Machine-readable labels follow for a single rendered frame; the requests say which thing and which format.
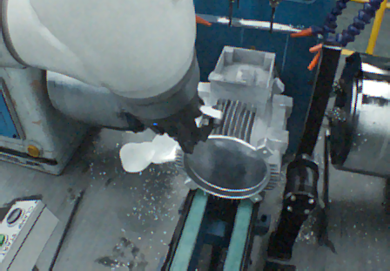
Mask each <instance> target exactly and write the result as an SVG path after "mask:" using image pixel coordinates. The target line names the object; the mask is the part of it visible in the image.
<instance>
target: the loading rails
mask: <svg viewBox="0 0 390 271"><path fill-rule="evenodd" d="M216 199H217V195H216V196H215V199H214V198H213V194H212V193H211V196H210V197H209V193H205V195H204V190H202V189H201V188H200V187H199V188H197V189H195V190H191V188H189V190H188V193H187V195H186V197H183V198H182V200H181V203H180V204H179V207H178V214H180V215H179V218H178V222H177V225H176V226H175V229H174V234H173V236H172V238H171V242H169V244H168V249H167V254H166V256H165V257H164V256H161V257H160V259H159V264H158V267H157V269H156V271H196V268H197V265H198V261H199V255H200V251H201V249H202V246H203V243H204V244H211V245H213V246H217V247H223V248H228V252H227V256H226V259H225V266H224V269H223V271H248V267H249V264H252V261H251V260H250V257H251V252H252V244H253V241H254V237H255V232H256V230H259V231H263V232H267V233H268V232H269V228H270V223H271V217H272V216H271V213H261V212H260V211H259V207H260V201H258V202H256V203H254V202H252V201H251V200H250V199H248V198H245V199H243V200H242V203H241V199H240V200H239V206H238V210H237V214H236V219H235V222H234V223H231V222H227V221H220V220H214V219H211V217H212V211H213V208H214V205H215V202H216ZM254 204H255V206H254ZM251 218H252V219H251ZM250 223H251V224H250ZM249 228H250V229H249ZM248 232H249V233H248ZM247 236H248V239H247ZM246 241H247V243H246ZM245 245H246V247H245ZM244 255H245V256H244ZM243 259H244V260H243ZM242 263H243V266H242ZM241 268H242V270H241Z"/></svg>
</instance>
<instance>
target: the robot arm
mask: <svg viewBox="0 0 390 271"><path fill-rule="evenodd" d="M195 39H196V18H195V10H194V6H193V1H192V0H0V67H15V66H24V67H29V66H30V67H34V68H37V69H39V68H40V69H44V70H46V71H54V72H55V73H57V74H63V75H65V76H67V77H70V78H75V79H77V80H79V81H81V82H83V83H87V84H88V85H92V86H93V87H97V88H101V87H104V88H106V87H107V89H108V91H109V92H110V93H111V94H112V95H113V96H114V97H115V98H116V99H117V100H118V101H119V102H120V104H121V105H122V106H123V109H122V110H123V111H124V112H128V113H130V114H131V115H133V116H134V117H135V118H136V119H138V120H139V121H140V122H142V123H143V124H144V125H146V126H148V127H149V128H150V129H151V130H153V131H154V132H155V133H156V134H158V135H159V136H163V135H164V133H166V134H167V135H168V137H169V138H171V139H173V140H174V141H176V142H178V144H179V145H180V146H181V148H182V151H183V153H189V154H193V151H194V146H197V145H198V143H199V142H200V143H205V142H206V141H207V139H208V137H209V136H210V134H211V132H212V129H214V128H216V127H219V126H221V123H222V114H223V110H224V106H221V105H213V106H211V105H208V106H205V102H204V101H203V99H202V98H201V97H200V96H199V95H198V86H199V81H200V70H199V66H198V60H197V57H196V50H195V45H194V42H195ZM200 117H202V119H203V121H202V125H201V127H198V125H197V122H196V120H195V119H198V118H200Z"/></svg>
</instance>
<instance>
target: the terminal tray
mask: <svg viewBox="0 0 390 271"><path fill-rule="evenodd" d="M228 49H232V50H231V51H229V50H228ZM267 54H270V55H271V56H270V57H267V56H266V55H267ZM274 62H275V54H272V53H270V52H264V51H254V50H247V49H242V48H235V47H229V46H225V48H224V49H223V51H222V53H221V55H220V57H219V61H218V62H217V63H218V64H217V66H216V68H215V71H214V73H213V74H212V77H211V83H210V91H209V105H211V106H213V105H216V102H217V100H218V101H219V105H221V99H223V106H225V102H226V100H227V99H228V106H230V105H231V102H232V100H233V106H234V107H236V104H237V102H239V107H240V106H241V103H242V101H243V108H246V106H247V103H248V110H251V109H252V106H253V112H255V113H256V109H257V107H258V108H259V109H258V115H259V116H260V117H261V118H265V117H266V113H267V109H268V105H269V101H270V97H271V93H272V81H273V75H274V70H273V66H274ZM217 75H220V76H221V77H220V78H218V77H217ZM260 82H265V84H264V85H262V84H261V83H260Z"/></svg>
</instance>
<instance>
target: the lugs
mask: <svg viewBox="0 0 390 271"><path fill-rule="evenodd" d="M272 90H273V93H274V94H275V95H279V94H280V93H281V92H283V90H284V85H283V84H282V83H281V82H280V80H279V78H275V79H274V80H273V81H272ZM275 146H276V145H274V144H273V142H272V141H271V140H270V139H269V138H267V137H265V138H263V139H261V140H259V141H258V143H257V145H256V151H257V152H258V153H259V154H260V155H261V156H262V157H263V158H266V157H270V156H273V155H274V152H275ZM184 183H185V184H186V185H187V186H188V187H189V188H191V190H195V189H197V188H198V186H197V185H196V184H194V183H193V182H192V181H191V180H190V179H189V178H188V177H187V176H186V178H185V181H184ZM265 194H266V192H265V191H261V192H260V193H258V194H256V195H254V196H252V197H249V198H248V199H250V200H251V201H252V202H254V203H256V202H258V201H261V200H263V199H264V198H265Z"/></svg>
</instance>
